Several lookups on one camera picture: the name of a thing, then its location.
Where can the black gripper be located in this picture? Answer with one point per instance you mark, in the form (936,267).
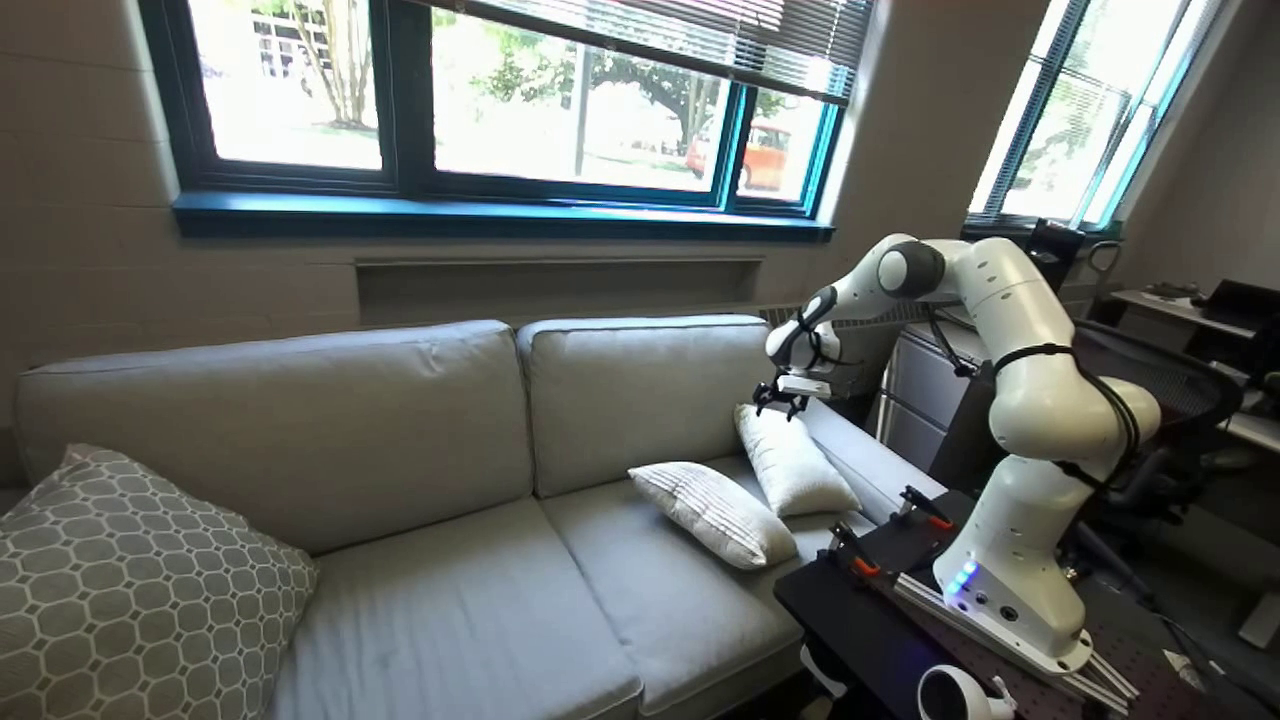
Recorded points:
(805,384)

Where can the cream striped pillow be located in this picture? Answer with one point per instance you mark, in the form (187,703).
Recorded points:
(715,512)
(798,464)

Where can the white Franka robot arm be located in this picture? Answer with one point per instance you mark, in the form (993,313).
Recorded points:
(1043,426)

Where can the black orange clamp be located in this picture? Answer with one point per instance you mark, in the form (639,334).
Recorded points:
(925,507)
(863,562)

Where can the black robot table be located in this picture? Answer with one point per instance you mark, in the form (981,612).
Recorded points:
(867,633)

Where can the white cup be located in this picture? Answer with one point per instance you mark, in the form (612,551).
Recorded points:
(955,695)

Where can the light grey sofa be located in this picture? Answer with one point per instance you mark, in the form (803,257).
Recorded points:
(440,441)

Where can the grey window blinds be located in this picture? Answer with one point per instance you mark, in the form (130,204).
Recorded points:
(695,32)

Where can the black mesh office chair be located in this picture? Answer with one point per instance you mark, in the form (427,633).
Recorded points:
(1200,384)

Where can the narrow teal framed window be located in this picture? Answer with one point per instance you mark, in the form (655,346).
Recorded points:
(1082,106)

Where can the cluttered office desk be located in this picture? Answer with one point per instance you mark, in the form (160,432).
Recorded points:
(1200,324)

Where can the wide teal framed window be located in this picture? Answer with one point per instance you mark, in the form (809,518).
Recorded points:
(403,95)

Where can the grey lattice patterned pillow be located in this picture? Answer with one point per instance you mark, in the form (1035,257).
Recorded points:
(120,601)

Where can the metal robot base rail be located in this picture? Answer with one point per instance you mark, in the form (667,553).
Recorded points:
(987,633)

